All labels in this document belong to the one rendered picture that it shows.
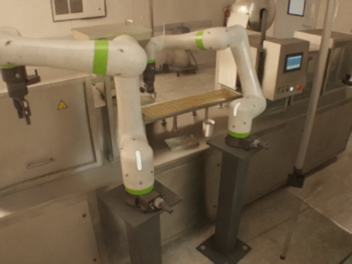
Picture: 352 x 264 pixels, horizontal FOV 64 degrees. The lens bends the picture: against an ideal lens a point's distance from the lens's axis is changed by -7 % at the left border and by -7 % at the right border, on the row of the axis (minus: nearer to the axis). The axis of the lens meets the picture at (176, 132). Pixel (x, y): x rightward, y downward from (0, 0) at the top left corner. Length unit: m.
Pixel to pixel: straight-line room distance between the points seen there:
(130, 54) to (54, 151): 0.86
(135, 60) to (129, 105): 0.29
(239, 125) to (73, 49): 0.98
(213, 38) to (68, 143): 0.94
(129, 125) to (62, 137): 0.50
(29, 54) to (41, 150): 0.75
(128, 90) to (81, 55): 0.30
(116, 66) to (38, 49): 0.25
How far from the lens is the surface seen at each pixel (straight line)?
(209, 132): 2.00
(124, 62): 0.98
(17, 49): 1.01
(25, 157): 1.66
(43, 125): 1.60
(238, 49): 1.72
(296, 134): 2.62
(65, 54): 0.99
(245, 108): 1.59
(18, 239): 1.71
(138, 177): 1.18
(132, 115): 1.24
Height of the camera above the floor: 1.77
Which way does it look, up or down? 28 degrees down
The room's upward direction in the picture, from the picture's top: straight up
